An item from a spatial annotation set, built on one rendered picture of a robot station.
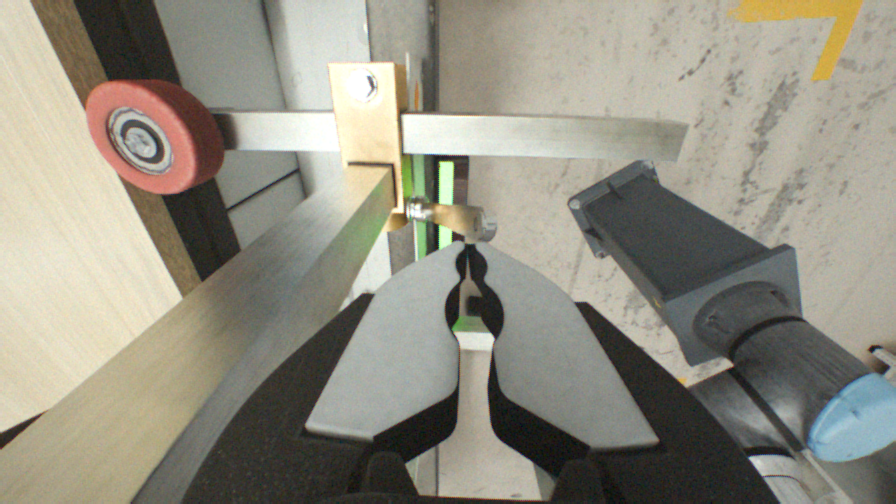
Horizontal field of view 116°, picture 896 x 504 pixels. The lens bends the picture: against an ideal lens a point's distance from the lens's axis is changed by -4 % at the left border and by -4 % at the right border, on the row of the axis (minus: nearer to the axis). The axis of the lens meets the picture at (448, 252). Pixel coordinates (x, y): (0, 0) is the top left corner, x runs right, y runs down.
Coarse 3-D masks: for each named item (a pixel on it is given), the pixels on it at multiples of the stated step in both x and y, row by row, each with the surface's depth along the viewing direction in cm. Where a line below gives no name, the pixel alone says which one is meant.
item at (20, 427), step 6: (42, 414) 8; (24, 420) 8; (30, 420) 8; (12, 426) 7; (18, 426) 7; (24, 426) 7; (0, 432) 7; (6, 432) 7; (12, 432) 7; (18, 432) 7; (0, 438) 7; (6, 438) 7; (12, 438) 7; (0, 444) 7; (6, 444) 7
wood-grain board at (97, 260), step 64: (0, 0) 17; (64, 0) 19; (0, 64) 19; (64, 64) 19; (0, 128) 21; (64, 128) 21; (0, 192) 24; (64, 192) 24; (128, 192) 24; (0, 256) 27; (64, 256) 27; (128, 256) 27; (0, 320) 32; (64, 320) 31; (128, 320) 31; (0, 384) 39; (64, 384) 38
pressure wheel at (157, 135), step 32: (96, 96) 19; (128, 96) 19; (160, 96) 19; (192, 96) 22; (96, 128) 20; (128, 128) 21; (160, 128) 20; (192, 128) 21; (128, 160) 22; (160, 160) 22; (192, 160) 21; (160, 192) 23
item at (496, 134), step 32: (224, 128) 24; (256, 128) 24; (288, 128) 24; (320, 128) 24; (416, 128) 24; (448, 128) 24; (480, 128) 24; (512, 128) 24; (544, 128) 24; (576, 128) 23; (608, 128) 23; (640, 128) 23; (672, 128) 23; (672, 160) 24
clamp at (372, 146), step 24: (336, 72) 21; (384, 72) 21; (336, 96) 22; (384, 96) 22; (336, 120) 23; (360, 120) 23; (384, 120) 23; (360, 144) 24; (384, 144) 24; (408, 168) 28; (408, 192) 28
